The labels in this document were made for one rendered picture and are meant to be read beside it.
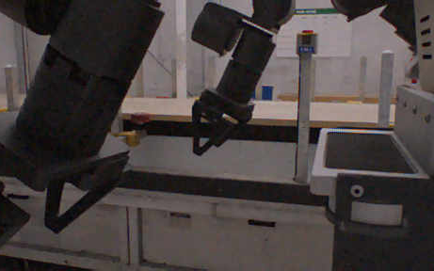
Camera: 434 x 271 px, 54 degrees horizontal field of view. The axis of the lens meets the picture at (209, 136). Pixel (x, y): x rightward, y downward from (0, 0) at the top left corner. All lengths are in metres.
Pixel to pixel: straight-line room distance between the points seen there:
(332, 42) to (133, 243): 7.06
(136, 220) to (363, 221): 1.78
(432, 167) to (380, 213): 0.06
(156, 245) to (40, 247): 0.67
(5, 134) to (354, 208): 0.25
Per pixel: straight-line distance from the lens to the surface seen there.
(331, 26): 8.68
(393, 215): 0.35
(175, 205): 1.75
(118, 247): 2.22
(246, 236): 1.96
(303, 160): 1.56
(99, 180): 0.31
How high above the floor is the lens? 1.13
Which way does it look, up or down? 10 degrees down
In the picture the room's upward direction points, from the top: straight up
